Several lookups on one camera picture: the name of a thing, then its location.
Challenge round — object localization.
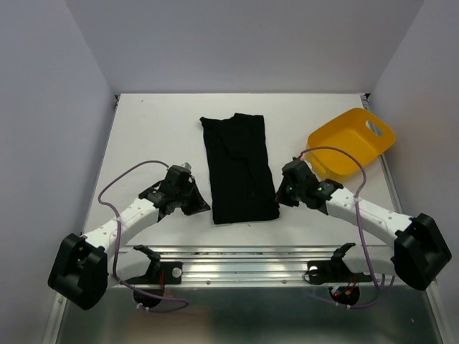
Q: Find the black t shirt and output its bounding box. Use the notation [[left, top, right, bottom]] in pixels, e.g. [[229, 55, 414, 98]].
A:
[[200, 113, 280, 225]]

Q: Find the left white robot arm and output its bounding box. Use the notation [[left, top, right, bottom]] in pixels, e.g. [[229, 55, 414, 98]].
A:
[[47, 163, 210, 312]]

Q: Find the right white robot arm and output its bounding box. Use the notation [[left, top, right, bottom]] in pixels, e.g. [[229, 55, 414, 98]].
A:
[[275, 158, 452, 290]]

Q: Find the aluminium mounting rail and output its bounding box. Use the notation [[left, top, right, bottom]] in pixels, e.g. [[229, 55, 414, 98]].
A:
[[57, 244, 438, 287]]

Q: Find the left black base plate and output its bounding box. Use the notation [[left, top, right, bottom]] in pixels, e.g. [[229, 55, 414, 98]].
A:
[[123, 261, 183, 285]]

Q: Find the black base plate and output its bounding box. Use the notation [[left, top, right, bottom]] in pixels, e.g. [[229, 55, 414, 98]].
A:
[[123, 261, 183, 285], [303, 259, 372, 285]]

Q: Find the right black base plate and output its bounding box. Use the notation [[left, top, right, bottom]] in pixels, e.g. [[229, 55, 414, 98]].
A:
[[303, 259, 372, 285]]

